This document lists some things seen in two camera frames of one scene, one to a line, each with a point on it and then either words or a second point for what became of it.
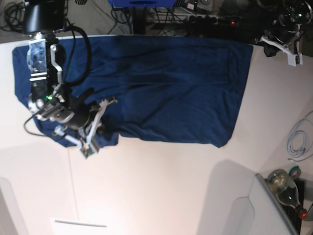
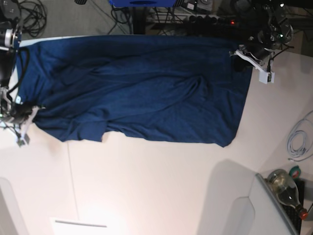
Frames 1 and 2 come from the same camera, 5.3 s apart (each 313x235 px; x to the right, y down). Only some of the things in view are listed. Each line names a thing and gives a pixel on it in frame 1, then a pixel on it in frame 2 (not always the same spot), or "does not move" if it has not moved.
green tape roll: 295,172 does not move
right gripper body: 282,33 → 257,49
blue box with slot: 142,3 does not move
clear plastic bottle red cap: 283,185 does not move
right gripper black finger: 270,50 → 238,63
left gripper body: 82,108 → 19,112
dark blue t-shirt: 177,89 does not move
